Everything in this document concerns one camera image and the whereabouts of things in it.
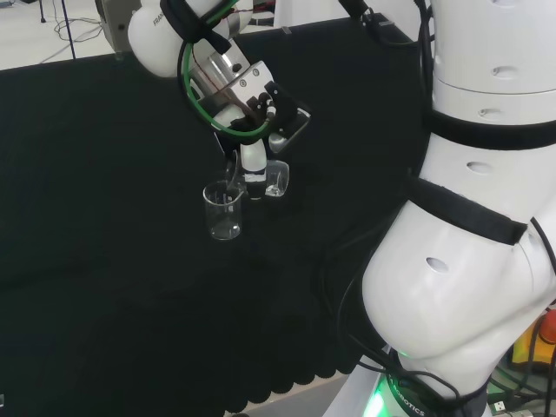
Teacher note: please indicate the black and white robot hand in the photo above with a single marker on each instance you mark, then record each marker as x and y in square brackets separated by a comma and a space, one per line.
[254, 165]

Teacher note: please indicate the clear glass beaker with graduations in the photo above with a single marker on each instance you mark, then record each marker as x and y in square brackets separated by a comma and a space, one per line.
[278, 178]

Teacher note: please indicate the clear glass beaker with spout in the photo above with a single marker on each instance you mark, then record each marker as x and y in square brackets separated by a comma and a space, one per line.
[223, 226]

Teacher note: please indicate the black bench cloth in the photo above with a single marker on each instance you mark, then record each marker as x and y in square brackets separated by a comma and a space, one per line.
[108, 217]

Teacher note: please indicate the grey metal box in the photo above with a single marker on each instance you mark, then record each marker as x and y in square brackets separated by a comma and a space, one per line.
[117, 30]

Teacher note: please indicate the black tripod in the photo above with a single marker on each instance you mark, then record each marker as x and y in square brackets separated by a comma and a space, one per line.
[69, 30]

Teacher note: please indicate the yellow stop button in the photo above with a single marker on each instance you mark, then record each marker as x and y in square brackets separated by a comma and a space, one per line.
[538, 343]

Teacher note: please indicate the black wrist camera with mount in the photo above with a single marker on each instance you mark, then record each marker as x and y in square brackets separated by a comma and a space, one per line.
[295, 126]

